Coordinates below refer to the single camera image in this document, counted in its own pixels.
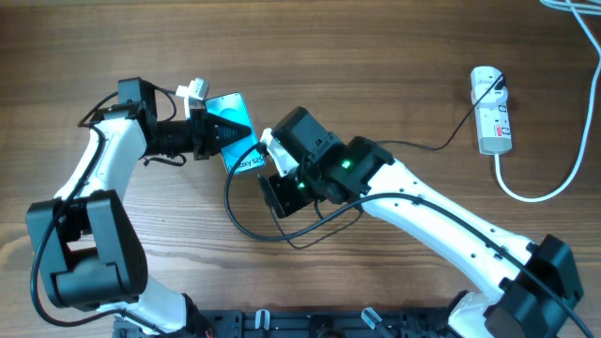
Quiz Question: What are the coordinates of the turquoise screen Galaxy smartphone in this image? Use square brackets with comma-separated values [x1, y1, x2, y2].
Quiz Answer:
[206, 92, 258, 172]

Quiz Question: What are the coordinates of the black USB charging cable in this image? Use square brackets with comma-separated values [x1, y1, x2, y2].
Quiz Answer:
[260, 72, 507, 251]

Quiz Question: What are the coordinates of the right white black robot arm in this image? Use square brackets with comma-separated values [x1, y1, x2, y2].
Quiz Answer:
[260, 107, 583, 337]

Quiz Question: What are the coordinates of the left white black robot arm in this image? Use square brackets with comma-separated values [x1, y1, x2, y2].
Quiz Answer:
[25, 77, 253, 337]

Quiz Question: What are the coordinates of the white charger plug adapter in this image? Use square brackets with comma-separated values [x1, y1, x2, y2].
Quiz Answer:
[471, 80, 508, 108]

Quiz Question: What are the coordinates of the white power strip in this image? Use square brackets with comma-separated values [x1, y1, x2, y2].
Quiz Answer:
[470, 66, 513, 156]

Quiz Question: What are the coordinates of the left black camera cable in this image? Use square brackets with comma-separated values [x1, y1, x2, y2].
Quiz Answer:
[28, 84, 188, 329]

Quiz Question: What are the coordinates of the black camera cable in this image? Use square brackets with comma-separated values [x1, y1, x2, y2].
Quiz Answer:
[223, 142, 597, 338]
[28, 84, 188, 329]

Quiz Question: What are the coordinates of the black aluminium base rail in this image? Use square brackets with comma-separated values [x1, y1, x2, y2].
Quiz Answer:
[112, 307, 470, 338]

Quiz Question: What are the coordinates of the right black camera cable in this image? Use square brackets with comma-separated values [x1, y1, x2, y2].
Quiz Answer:
[223, 142, 597, 338]

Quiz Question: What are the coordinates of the white power strip cord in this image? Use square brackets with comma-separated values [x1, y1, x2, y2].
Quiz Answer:
[493, 0, 601, 204]

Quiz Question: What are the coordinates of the white cables top right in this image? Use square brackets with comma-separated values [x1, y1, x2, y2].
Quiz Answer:
[538, 0, 601, 18]

